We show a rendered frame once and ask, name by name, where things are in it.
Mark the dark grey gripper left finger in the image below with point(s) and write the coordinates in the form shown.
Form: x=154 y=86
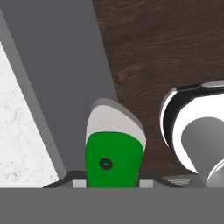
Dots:
x=76 y=178

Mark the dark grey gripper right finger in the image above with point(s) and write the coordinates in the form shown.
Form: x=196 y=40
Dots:
x=148 y=179

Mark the white and black round object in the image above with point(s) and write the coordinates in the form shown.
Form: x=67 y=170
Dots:
x=201 y=116

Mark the dark grey cupboard front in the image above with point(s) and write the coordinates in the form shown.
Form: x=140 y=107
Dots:
x=64 y=75

